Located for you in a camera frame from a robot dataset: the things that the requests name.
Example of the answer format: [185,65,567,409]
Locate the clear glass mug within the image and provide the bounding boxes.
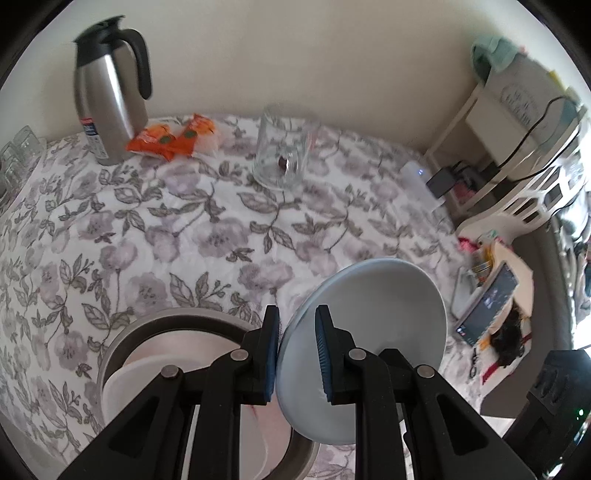
[252,103,320,190]

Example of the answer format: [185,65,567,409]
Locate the orange snack packet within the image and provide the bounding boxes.
[126,114,228,161]

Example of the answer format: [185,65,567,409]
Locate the black knitted cloth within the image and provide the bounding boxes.
[490,304,532,368]

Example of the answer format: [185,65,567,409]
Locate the stainless steel plate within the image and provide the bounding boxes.
[97,308,320,479]

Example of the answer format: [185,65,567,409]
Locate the stainless steel thermos jug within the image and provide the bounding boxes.
[74,15,152,166]

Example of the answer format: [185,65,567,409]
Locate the white power strip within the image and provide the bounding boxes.
[400,160,445,212]

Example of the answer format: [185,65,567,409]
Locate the small white square bowl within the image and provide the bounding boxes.
[100,354,271,479]

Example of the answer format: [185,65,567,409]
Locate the white plate black rim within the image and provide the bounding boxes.
[122,330,291,478]

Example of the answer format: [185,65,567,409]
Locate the white side shelf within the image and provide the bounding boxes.
[426,55,588,220]

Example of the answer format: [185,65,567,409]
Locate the smartphone on stand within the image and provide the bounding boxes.
[455,263,517,347]

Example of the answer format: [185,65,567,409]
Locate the green cloth on shelf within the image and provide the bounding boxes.
[471,35,526,86]

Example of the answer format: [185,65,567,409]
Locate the black charger cable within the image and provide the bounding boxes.
[450,94,585,183]

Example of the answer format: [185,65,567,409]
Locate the grey floral tablecloth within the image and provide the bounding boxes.
[1,116,468,479]

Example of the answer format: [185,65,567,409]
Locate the white lattice chair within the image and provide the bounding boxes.
[456,108,589,244]

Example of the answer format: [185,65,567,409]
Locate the large light blue bowl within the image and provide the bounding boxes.
[276,258,448,445]

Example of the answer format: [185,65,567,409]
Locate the small clear glass cups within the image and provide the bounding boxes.
[1,125,47,205]

